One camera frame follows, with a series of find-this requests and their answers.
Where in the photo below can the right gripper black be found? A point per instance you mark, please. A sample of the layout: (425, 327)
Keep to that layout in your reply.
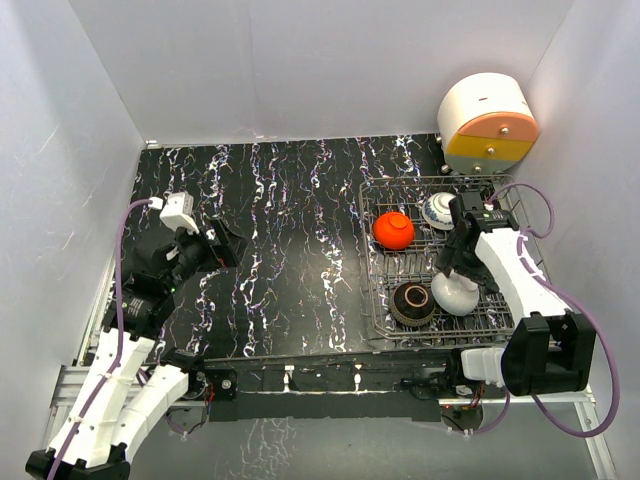
(448, 259)

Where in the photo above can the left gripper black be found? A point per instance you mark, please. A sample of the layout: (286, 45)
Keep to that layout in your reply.
(227, 253)

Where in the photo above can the blue white patterned bowl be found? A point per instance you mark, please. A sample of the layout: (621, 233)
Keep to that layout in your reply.
(436, 211)

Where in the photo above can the brown beige bowl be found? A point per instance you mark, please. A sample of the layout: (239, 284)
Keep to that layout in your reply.
(412, 304)

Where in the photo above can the wire dish rack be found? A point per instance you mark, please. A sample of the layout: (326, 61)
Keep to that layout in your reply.
(489, 323)

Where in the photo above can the red bowl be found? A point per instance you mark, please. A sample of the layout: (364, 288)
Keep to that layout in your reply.
(394, 231)

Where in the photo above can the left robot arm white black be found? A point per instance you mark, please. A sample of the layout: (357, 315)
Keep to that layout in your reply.
(105, 427)

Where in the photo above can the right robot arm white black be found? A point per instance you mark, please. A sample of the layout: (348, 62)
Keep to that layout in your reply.
(551, 347)

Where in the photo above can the round drawer cabinet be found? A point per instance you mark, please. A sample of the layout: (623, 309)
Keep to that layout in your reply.
(485, 124)

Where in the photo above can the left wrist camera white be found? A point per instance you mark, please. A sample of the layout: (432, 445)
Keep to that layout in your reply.
(176, 211)

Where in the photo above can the aluminium frame rail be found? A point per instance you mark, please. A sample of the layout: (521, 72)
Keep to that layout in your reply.
(223, 394)

